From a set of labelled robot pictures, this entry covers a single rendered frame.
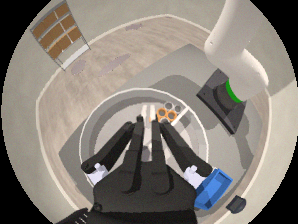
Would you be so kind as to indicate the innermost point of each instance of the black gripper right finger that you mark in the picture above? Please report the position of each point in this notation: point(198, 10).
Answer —
point(194, 168)

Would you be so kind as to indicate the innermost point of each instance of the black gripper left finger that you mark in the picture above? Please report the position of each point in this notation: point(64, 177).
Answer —
point(98, 166)

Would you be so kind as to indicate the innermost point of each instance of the blue crate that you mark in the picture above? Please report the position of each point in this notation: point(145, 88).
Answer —
point(211, 189)

